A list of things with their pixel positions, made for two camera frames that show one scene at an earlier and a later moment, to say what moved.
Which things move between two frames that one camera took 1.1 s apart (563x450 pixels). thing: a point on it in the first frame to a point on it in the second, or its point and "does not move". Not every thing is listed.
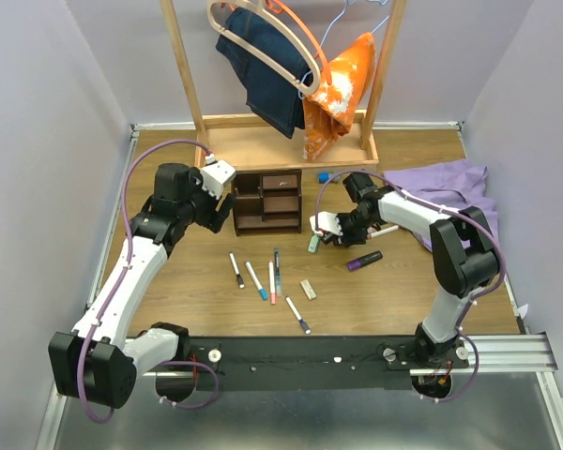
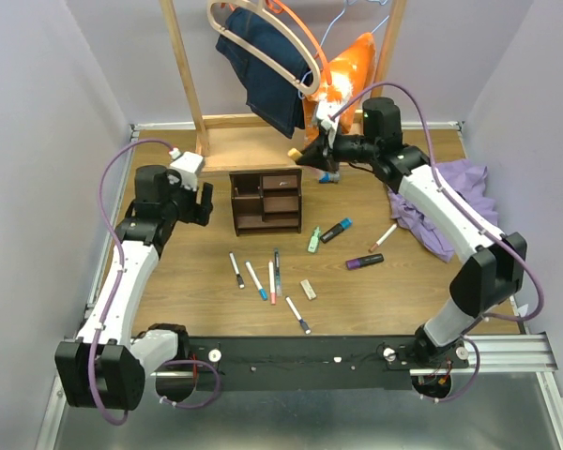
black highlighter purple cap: [365, 260] does not move
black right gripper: [347, 240] to [322, 154]
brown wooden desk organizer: [268, 202] does not move
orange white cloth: [329, 112] does not move
